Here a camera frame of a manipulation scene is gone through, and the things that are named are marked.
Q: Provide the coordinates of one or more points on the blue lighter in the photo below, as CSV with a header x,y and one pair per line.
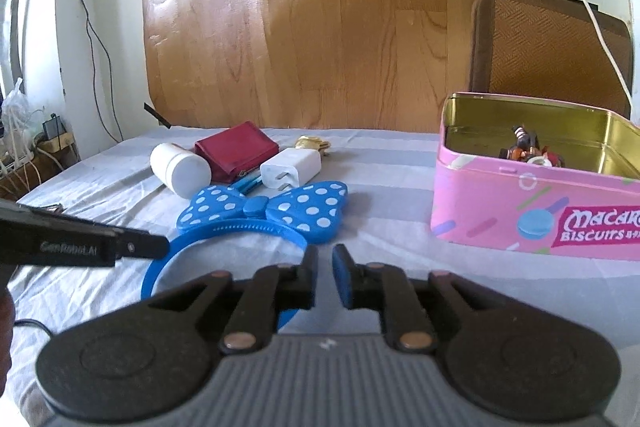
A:
x,y
247,183

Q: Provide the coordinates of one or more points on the white charger adapter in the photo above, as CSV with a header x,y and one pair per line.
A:
x,y
292,167

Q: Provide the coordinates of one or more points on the white plastic bag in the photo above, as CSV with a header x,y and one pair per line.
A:
x,y
12,107

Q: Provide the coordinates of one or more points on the white plastic bottle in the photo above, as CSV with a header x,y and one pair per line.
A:
x,y
182,172

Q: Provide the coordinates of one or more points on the wood pattern sheet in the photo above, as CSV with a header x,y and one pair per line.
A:
x,y
310,17

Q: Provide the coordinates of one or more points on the blue polka dot bow headband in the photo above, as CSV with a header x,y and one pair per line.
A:
x,y
300,207

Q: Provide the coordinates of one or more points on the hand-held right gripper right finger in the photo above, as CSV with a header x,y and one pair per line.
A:
x,y
341,273

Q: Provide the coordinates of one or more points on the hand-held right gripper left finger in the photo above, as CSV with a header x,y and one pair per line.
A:
x,y
311,269

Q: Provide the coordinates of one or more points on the brown woven chair back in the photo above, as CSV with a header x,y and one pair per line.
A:
x,y
540,52

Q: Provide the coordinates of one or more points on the pink biscuit tin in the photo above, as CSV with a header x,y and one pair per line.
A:
x,y
500,207

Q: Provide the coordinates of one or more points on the black tape strip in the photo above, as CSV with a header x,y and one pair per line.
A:
x,y
157,115

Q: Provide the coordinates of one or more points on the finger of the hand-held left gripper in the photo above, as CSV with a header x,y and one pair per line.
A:
x,y
145,247

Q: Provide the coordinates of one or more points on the small toy figurines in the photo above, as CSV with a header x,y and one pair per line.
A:
x,y
527,147

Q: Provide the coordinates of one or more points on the gold metal trinket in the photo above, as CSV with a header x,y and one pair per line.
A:
x,y
312,142

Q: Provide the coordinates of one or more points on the red wallet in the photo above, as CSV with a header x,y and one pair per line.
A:
x,y
235,152

